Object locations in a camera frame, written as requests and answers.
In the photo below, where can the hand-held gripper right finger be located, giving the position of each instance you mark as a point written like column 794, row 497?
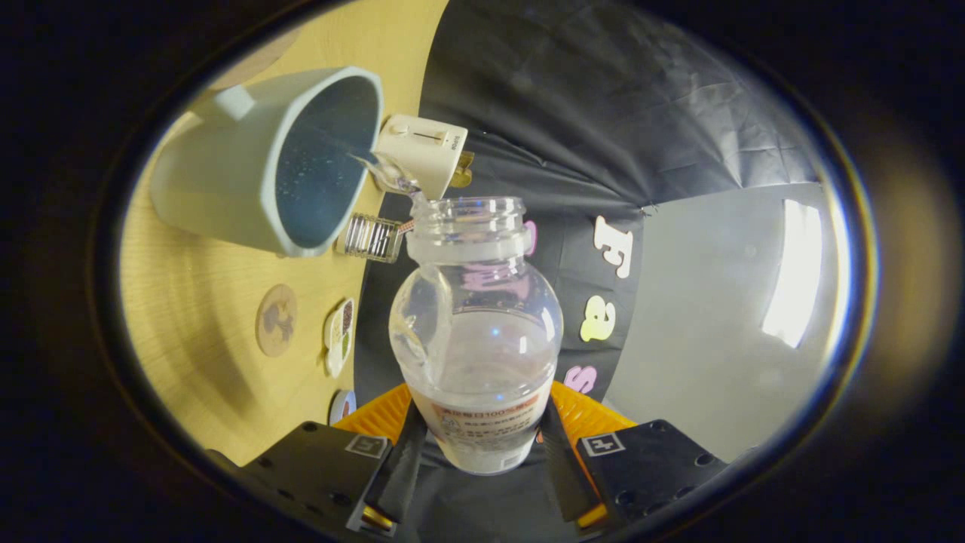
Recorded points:
column 565, row 471

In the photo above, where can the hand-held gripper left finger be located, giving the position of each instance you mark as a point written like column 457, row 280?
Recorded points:
column 396, row 475

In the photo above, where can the clear plastic juice bottle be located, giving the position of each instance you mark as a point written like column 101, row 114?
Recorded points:
column 475, row 339

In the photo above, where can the round cork coaster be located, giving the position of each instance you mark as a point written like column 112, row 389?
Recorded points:
column 276, row 320

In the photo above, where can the pale green cup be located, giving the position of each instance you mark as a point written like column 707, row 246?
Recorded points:
column 219, row 181

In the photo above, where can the blue plate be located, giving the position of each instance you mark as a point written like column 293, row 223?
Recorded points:
column 339, row 407

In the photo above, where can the white divided bean dish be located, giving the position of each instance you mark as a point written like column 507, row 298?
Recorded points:
column 339, row 339

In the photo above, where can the clear glass straw holder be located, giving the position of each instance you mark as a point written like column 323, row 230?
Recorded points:
column 369, row 237

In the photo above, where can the wooden table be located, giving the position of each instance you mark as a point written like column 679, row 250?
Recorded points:
column 196, row 339

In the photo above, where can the brown toast slice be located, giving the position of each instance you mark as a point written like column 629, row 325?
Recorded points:
column 464, row 170

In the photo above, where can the white toaster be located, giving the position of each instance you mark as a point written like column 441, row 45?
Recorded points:
column 418, row 151

